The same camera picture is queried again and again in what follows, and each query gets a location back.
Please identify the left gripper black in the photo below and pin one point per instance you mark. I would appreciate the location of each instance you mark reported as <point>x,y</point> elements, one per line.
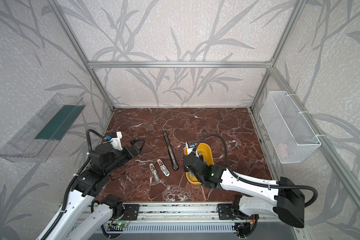
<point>128,150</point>

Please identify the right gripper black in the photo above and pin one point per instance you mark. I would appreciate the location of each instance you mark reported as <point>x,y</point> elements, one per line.
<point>190,173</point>

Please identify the black metal stapler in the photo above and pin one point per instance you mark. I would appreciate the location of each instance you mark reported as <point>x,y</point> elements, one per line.
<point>171,153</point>

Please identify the beige mini stapler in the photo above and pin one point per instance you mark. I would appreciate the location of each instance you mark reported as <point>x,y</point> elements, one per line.
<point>155,173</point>

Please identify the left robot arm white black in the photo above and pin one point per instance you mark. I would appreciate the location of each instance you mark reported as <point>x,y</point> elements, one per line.
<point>105,155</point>

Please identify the circuit board right base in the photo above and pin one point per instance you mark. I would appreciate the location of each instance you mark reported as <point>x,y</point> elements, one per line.
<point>243,230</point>

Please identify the green circuit board left base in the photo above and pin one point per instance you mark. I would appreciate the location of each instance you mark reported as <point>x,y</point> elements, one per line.
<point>118,227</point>

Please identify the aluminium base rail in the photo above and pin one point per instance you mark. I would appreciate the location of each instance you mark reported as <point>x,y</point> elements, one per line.
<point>193,212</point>

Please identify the clear plastic wall bin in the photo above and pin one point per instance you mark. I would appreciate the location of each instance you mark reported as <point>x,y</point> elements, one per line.
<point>36,141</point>

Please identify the white wire mesh basket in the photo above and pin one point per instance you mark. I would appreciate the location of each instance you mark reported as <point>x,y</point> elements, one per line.
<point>291,135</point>

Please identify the aluminium frame back crossbar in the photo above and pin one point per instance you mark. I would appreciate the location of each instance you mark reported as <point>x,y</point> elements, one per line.
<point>170,64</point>

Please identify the aluminium frame corner post left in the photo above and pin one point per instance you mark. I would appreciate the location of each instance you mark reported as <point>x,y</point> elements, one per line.
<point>58,13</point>

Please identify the aluminium frame corner post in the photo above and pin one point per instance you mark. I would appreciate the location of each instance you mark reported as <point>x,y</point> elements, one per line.
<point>58,13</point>
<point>295,15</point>

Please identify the aluminium frame corner post right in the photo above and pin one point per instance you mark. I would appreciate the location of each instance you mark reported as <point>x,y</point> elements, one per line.
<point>295,15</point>

